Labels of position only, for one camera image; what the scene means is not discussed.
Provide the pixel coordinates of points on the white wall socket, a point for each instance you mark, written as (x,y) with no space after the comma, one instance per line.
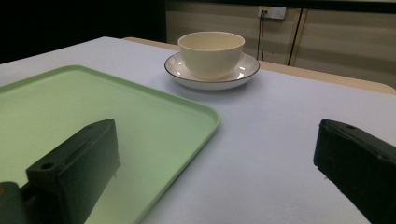
(271,12)

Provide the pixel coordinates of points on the light green plastic tray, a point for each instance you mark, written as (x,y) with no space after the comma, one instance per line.
(149,124)

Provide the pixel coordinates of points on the white plate with dark rim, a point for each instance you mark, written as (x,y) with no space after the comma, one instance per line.
(246,70)

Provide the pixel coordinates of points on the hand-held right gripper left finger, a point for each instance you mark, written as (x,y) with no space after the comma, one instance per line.
(77,161)

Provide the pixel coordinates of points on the white tablecloth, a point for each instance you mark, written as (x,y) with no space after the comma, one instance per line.
(264,130)

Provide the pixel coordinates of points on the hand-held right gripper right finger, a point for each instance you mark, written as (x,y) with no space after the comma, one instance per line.
(358,158)

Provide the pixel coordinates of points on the cream ceramic bowl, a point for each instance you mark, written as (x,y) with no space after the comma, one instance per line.
(211,54)

